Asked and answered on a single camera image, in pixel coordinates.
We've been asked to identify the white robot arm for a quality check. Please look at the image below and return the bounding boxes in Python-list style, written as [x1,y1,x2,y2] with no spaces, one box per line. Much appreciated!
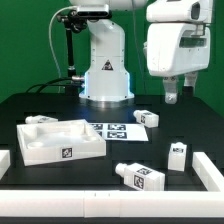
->
[69,0,215,104]

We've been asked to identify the white fence left wall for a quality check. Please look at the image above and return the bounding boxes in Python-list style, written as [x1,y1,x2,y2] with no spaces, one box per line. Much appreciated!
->
[0,150,11,180]

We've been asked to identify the white fence front wall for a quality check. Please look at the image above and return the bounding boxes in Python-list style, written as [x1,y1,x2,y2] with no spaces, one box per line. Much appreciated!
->
[0,190,224,218]

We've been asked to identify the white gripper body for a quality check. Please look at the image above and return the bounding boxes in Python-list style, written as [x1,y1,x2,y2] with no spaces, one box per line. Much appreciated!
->
[146,23,210,77]

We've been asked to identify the black base cables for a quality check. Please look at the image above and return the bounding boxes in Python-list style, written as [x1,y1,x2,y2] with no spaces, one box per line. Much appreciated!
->
[25,75,86,94]

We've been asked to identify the paper sheet with markers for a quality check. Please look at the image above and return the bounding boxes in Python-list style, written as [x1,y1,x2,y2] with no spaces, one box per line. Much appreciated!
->
[92,123,148,141]

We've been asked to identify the white square tabletop part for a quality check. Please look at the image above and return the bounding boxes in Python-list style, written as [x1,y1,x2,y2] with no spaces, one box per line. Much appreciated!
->
[17,120,106,166]

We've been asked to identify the black camera stand pole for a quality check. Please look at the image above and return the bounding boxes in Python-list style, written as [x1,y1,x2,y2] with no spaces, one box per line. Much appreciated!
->
[66,28,76,77]

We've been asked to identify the white fence right wall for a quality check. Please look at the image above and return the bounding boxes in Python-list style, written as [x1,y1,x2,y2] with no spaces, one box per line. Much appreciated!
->
[192,152,224,192]

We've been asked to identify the black camera on stand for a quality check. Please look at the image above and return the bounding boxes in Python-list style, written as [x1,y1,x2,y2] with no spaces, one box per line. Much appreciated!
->
[57,4,112,33]

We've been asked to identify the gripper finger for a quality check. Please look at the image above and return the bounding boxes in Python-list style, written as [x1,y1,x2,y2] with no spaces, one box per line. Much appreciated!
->
[184,72,198,88]
[163,76,178,104]

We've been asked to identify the white fence wall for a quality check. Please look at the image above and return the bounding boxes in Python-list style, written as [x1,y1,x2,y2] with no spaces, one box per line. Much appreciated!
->
[0,150,11,180]
[0,190,224,218]
[192,152,224,192]

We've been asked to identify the grey camera cable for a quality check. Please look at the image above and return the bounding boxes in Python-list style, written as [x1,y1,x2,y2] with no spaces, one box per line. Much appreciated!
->
[48,4,78,79]

